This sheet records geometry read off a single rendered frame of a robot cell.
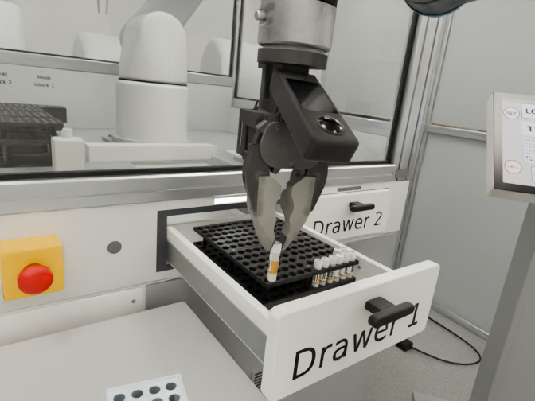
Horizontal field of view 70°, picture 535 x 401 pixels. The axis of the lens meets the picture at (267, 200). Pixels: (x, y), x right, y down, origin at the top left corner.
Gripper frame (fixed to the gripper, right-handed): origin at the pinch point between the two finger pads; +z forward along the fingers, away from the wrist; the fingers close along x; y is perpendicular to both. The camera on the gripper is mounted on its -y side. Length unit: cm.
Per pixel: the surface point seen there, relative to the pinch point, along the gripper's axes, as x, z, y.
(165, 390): 11.5, 18.4, 1.0
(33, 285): 26.6, 10.9, 14.7
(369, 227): -42, 14, 38
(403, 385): -96, 98, 63
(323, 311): -4.2, 6.3, -4.8
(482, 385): -96, 70, 32
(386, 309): -12.2, 6.6, -5.5
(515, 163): -78, -4, 31
